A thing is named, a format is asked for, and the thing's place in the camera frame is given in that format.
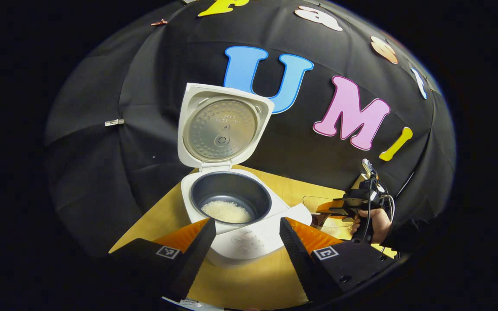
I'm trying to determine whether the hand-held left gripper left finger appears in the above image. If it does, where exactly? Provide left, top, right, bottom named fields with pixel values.
left=109, top=217, right=217, bottom=303

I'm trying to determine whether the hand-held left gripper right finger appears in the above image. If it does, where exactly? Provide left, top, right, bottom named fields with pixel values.
left=279, top=217, right=399, bottom=304

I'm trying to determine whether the white rice cooker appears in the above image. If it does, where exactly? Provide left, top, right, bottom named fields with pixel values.
left=177, top=82, right=313, bottom=265

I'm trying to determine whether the clear plastic box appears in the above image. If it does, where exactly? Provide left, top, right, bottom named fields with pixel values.
left=302, top=195, right=355, bottom=230

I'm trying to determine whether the black backdrop cloth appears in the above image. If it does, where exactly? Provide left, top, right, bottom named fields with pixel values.
left=44, top=0, right=457, bottom=260

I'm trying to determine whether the thin wall cable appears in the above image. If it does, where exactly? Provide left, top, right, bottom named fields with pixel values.
left=396, top=171, right=416, bottom=197

